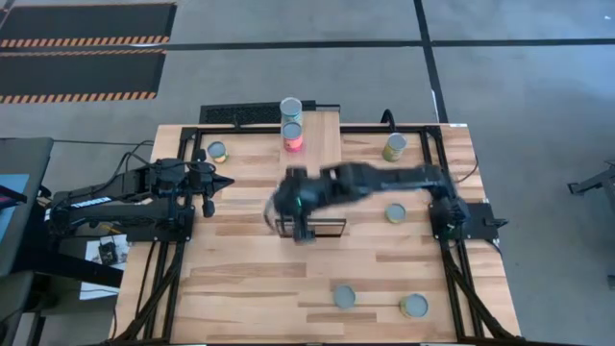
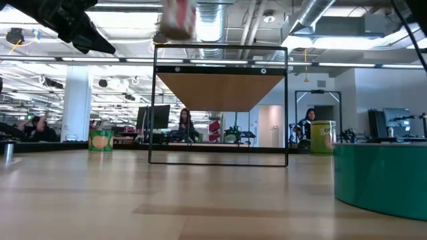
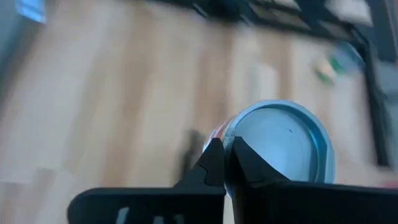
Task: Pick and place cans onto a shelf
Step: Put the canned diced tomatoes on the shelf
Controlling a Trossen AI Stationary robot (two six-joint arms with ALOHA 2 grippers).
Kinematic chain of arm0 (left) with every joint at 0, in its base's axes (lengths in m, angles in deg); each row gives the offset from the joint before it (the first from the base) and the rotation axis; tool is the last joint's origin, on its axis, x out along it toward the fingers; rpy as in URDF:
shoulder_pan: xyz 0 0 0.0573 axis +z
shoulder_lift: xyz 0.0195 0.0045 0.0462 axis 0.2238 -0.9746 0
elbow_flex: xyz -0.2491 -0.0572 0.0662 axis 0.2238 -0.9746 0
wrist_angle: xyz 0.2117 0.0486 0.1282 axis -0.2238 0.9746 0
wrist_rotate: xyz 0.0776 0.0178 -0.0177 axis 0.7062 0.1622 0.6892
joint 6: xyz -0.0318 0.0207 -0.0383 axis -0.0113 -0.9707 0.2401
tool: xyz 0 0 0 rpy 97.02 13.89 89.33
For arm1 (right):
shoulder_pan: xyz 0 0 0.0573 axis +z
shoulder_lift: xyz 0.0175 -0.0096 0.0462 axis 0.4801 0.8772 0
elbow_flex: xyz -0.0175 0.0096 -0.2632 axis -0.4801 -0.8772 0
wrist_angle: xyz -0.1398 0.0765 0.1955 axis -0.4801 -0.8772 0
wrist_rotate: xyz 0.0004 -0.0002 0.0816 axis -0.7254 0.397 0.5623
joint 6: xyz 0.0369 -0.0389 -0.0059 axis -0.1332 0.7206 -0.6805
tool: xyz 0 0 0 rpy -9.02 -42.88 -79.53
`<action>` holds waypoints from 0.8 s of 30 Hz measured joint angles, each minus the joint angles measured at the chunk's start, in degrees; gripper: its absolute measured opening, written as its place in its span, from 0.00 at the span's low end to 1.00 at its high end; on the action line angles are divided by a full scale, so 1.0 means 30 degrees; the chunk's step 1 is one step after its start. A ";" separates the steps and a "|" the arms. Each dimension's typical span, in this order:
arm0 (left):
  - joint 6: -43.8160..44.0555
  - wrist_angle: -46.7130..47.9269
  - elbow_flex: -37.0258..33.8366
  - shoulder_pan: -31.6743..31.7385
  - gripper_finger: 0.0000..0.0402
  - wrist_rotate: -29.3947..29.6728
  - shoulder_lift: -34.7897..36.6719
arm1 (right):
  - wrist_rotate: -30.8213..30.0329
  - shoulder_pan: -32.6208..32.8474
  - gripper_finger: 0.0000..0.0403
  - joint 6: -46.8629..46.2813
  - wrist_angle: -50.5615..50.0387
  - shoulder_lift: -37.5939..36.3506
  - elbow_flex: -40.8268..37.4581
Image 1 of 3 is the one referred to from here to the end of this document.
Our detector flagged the short yellow-green can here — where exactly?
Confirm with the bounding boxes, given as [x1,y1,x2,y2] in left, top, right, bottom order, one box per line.
[384,202,408,225]

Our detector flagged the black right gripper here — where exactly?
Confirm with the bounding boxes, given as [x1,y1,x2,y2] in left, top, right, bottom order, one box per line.
[262,165,332,244]

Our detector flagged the red tomato label can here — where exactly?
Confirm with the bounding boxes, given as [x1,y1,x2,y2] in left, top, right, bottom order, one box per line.
[281,120,305,154]

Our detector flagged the black hazard-striped floor mat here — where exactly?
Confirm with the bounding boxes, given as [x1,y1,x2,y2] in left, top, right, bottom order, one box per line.
[0,2,178,49]
[0,49,167,105]

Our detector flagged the black frame wooden shelf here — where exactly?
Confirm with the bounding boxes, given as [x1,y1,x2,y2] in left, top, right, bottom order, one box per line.
[276,109,348,240]

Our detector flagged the grey side desk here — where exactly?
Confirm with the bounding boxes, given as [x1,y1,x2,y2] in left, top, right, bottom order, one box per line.
[0,136,55,280]

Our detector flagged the lime green olive can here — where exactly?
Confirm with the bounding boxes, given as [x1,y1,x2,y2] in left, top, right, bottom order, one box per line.
[381,132,409,163]

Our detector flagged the black aluminium table frame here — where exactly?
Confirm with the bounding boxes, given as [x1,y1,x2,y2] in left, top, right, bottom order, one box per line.
[112,123,523,345]

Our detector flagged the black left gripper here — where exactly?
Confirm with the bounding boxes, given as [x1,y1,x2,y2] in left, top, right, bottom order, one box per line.
[184,161,235,199]

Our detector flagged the yellow and green label can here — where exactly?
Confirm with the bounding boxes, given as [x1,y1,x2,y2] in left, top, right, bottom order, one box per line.
[207,140,231,164]

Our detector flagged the white paper sheet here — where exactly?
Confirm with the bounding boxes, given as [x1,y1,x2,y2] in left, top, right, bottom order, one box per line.
[79,235,131,302]

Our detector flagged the black keyboard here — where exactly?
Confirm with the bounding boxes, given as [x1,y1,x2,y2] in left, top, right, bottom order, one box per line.
[199,99,341,126]

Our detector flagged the yellow can grey lid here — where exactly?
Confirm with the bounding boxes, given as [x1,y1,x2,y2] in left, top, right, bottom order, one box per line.
[399,293,430,320]

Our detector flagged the short dark green can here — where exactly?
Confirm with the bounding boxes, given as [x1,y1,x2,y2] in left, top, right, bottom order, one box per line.
[332,284,357,310]

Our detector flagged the small black device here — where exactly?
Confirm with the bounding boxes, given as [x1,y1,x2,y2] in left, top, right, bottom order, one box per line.
[98,241,119,265]

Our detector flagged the teal and cream label can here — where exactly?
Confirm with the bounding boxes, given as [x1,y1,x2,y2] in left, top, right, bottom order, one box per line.
[279,96,305,126]

